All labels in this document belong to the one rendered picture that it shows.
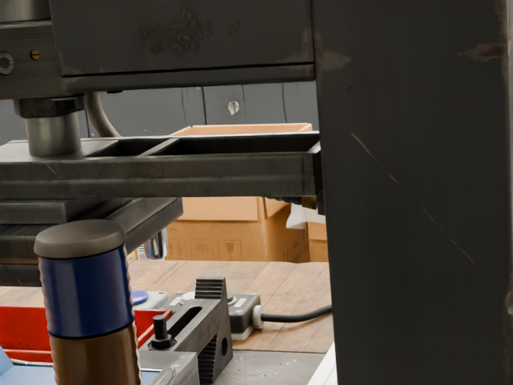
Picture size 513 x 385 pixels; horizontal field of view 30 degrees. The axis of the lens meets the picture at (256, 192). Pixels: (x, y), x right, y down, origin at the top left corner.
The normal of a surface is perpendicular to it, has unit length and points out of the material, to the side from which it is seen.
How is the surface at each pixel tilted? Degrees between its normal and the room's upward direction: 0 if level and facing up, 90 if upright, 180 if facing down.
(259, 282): 0
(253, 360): 0
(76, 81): 90
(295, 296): 0
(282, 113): 90
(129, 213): 90
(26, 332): 90
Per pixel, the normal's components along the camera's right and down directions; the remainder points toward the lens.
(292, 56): -0.29, 0.25
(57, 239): -0.14, -0.93
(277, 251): 0.92, 0.03
